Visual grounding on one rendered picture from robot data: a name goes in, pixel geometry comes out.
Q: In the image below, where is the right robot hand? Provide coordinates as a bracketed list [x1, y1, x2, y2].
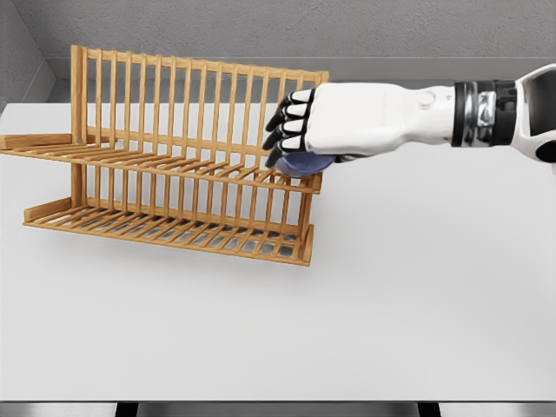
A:
[261, 82, 412, 169]

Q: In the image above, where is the wooden two-tier dish rack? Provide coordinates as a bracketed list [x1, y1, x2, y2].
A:
[0, 44, 330, 267]

